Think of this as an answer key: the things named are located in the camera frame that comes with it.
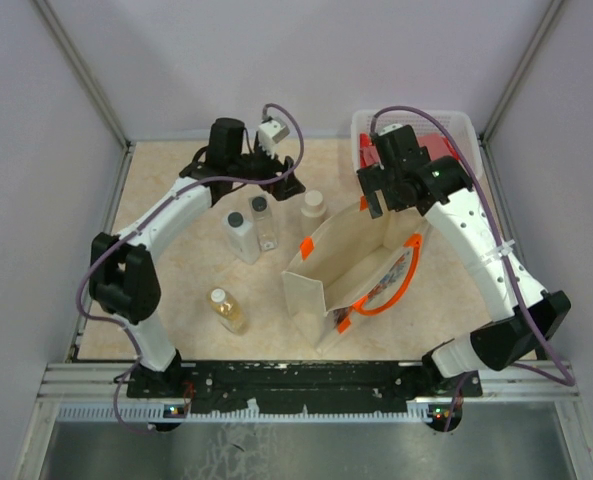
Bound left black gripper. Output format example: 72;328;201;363
230;137;306;201

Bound clear bottle black cap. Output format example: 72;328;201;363
249;195;278;252

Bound beige round bottle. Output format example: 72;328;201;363
300;190;327;236

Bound canvas bag orange handles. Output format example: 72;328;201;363
282;199;432;354

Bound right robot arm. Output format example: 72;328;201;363
357;124;571;396

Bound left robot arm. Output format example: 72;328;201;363
82;115;305;397

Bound red cloth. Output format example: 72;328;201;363
358;133;460;168

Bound white bottle black cap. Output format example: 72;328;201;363
222;211;261;265

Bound white plastic basket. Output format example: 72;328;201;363
350;109;484;180

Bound amber liquid bottle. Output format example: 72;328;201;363
207;287;248;335

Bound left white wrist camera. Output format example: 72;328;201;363
256;117;290;158

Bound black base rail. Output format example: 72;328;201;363
127;360;482;414

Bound aluminium frame rail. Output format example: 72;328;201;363
37;362;131;401

